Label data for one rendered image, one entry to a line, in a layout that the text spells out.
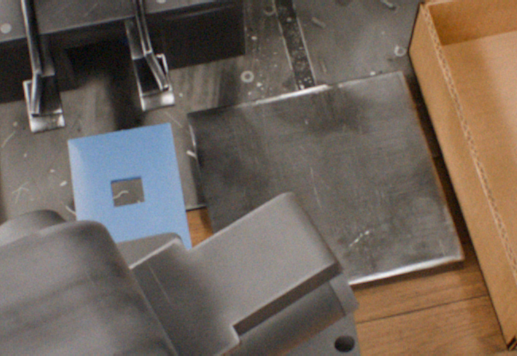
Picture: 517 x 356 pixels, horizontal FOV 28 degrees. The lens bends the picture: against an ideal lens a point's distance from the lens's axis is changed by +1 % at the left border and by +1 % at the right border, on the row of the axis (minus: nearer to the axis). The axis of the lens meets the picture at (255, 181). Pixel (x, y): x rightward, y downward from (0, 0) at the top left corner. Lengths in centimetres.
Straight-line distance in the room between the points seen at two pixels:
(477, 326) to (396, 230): 9
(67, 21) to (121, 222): 16
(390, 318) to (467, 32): 24
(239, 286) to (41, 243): 8
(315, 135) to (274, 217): 36
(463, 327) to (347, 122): 17
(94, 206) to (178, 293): 28
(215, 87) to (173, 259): 41
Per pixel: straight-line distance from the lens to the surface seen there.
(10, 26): 75
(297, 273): 40
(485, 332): 74
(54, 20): 75
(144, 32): 73
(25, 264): 35
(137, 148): 69
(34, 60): 73
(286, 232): 40
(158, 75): 71
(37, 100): 71
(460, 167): 74
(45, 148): 80
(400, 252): 73
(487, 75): 82
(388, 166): 75
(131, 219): 66
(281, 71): 81
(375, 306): 74
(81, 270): 35
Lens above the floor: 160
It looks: 66 degrees down
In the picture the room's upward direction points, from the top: 2 degrees counter-clockwise
